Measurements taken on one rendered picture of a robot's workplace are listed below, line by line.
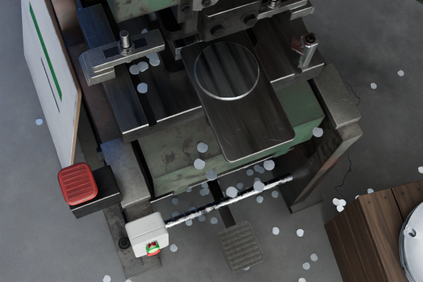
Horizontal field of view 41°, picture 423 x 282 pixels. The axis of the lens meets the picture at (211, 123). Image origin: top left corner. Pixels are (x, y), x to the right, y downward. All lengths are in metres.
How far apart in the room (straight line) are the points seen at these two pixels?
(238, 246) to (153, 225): 0.52
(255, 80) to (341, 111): 0.25
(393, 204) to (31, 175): 1.08
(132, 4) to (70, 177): 0.38
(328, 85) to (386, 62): 0.87
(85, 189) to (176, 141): 0.24
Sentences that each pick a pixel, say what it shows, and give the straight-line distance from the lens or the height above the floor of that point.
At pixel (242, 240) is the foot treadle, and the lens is 1.62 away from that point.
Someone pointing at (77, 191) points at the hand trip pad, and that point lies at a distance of 1.03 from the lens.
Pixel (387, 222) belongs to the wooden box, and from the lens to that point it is 1.53.
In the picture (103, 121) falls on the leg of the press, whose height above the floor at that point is 0.62.
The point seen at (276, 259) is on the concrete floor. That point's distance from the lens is 1.79.
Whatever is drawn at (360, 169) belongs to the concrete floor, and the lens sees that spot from 1.93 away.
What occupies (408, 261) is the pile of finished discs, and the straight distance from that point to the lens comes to 1.48.
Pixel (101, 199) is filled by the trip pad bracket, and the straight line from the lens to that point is 1.08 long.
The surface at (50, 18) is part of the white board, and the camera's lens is 1.40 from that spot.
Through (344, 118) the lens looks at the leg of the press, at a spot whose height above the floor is 0.64.
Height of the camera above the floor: 1.74
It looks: 68 degrees down
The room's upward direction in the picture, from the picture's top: 10 degrees clockwise
